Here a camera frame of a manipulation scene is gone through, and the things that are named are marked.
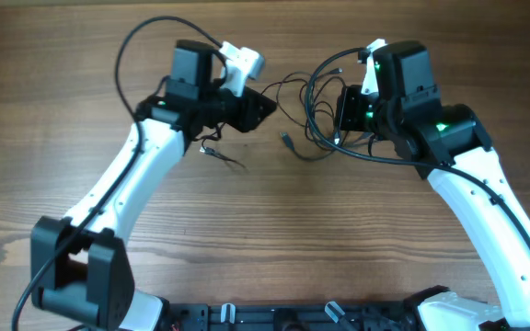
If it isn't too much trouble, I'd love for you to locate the thin black cable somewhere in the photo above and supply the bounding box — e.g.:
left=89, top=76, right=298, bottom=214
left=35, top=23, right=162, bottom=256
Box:
left=199, top=71, right=315, bottom=170

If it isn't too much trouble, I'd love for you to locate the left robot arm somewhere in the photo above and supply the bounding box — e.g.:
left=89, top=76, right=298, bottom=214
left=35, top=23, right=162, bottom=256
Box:
left=30, top=40, right=276, bottom=330

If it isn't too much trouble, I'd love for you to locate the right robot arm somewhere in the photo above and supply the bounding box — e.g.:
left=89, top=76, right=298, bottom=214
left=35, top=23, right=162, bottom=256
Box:
left=337, top=39, right=530, bottom=330

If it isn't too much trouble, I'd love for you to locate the left camera black cable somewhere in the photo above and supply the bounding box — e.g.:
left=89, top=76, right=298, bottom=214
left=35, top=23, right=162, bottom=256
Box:
left=10, top=16, right=229, bottom=331

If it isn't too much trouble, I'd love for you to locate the camera black cable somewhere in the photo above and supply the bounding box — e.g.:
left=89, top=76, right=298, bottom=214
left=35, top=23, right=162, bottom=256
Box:
left=10, top=16, right=229, bottom=331
left=304, top=47, right=530, bottom=304

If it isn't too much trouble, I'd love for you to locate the right camera black cable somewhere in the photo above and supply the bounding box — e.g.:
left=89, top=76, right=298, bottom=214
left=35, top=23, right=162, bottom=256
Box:
left=304, top=47, right=530, bottom=304

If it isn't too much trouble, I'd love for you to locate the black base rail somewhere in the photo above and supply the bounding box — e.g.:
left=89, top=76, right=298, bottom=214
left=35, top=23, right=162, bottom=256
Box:
left=158, top=302, right=426, bottom=331

